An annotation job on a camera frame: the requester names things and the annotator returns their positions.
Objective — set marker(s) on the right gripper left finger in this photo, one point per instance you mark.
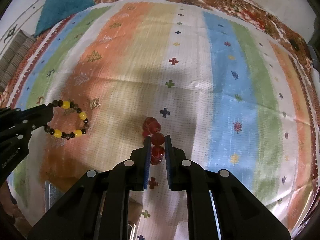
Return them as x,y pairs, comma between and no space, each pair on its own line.
97,205

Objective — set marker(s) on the person's left hand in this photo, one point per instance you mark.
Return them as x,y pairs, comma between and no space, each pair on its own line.
9,207

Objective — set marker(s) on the teal quilted blanket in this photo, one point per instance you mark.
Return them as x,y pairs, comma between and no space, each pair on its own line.
54,11

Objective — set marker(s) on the small gold charm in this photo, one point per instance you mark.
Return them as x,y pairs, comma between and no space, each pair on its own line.
95,103

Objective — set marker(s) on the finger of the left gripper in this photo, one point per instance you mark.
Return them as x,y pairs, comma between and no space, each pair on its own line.
29,119
8,113

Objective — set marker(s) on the silver metal tin box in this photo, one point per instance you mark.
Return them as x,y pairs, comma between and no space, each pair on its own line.
51,195

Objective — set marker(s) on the striped colourful bed cover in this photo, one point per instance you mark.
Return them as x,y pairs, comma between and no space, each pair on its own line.
228,94

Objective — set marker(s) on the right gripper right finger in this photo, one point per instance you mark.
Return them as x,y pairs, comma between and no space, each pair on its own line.
219,205

